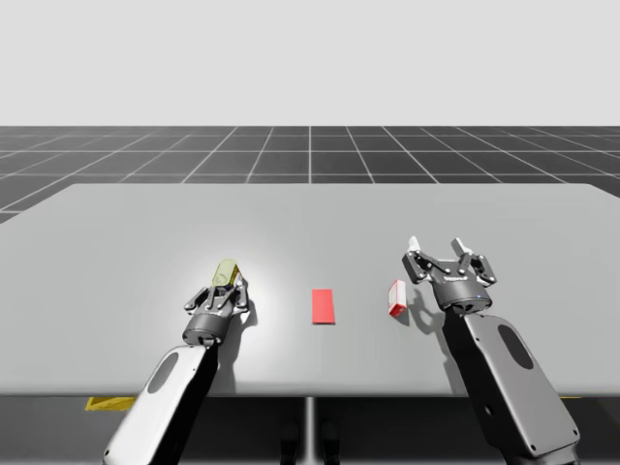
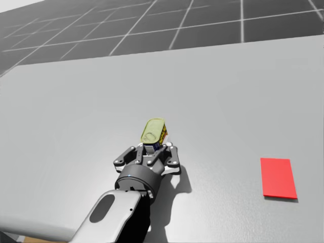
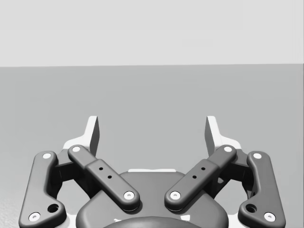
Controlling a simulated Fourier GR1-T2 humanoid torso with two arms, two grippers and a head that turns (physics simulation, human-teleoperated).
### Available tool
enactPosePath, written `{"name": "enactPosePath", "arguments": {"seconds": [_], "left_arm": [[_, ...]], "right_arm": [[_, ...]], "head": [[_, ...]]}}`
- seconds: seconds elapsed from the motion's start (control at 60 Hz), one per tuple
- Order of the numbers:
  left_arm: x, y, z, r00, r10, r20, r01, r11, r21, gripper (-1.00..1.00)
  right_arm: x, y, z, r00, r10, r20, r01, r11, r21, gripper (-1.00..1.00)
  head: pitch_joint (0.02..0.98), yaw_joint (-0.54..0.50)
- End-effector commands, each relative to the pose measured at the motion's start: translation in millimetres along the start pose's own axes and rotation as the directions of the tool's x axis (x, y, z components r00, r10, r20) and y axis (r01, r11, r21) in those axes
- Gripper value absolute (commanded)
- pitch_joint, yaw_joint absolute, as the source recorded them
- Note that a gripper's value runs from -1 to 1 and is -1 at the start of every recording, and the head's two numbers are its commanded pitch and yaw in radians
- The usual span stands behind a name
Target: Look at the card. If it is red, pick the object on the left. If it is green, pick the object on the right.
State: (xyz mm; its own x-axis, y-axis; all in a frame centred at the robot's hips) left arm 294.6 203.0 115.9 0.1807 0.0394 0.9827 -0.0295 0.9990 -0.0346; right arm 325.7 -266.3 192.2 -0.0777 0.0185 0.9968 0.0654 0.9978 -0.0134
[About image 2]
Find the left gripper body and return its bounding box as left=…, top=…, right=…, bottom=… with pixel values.
left=114, top=154, right=167, bottom=198

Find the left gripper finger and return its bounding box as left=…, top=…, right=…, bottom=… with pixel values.
left=147, top=136, right=182, bottom=175
left=112, top=145, right=145, bottom=173

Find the green and blue rectangular can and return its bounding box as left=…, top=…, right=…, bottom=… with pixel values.
left=140, top=117, right=170, bottom=154

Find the pink pad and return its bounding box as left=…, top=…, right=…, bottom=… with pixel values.
left=260, top=157, right=298, bottom=200

